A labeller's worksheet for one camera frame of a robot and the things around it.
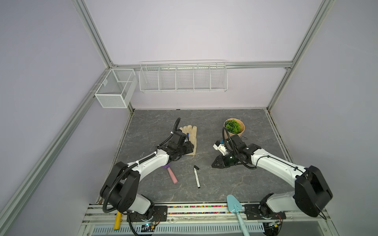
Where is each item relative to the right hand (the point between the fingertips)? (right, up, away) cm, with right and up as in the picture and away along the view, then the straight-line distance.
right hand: (214, 167), depth 80 cm
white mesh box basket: (-64, +48, +20) cm, 82 cm away
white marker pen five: (-16, +16, +24) cm, 33 cm away
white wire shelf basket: (-22, +57, +20) cm, 64 cm away
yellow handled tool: (-49, -23, -9) cm, 55 cm away
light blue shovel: (+9, -18, -6) cm, 22 cm away
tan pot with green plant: (+15, +22, +14) cm, 30 cm away
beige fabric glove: (-12, +17, +25) cm, 33 cm away
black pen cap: (-10, -3, +9) cm, 13 cm away
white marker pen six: (-10, -8, +4) cm, 13 cm away
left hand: (-13, +9, +8) cm, 17 cm away
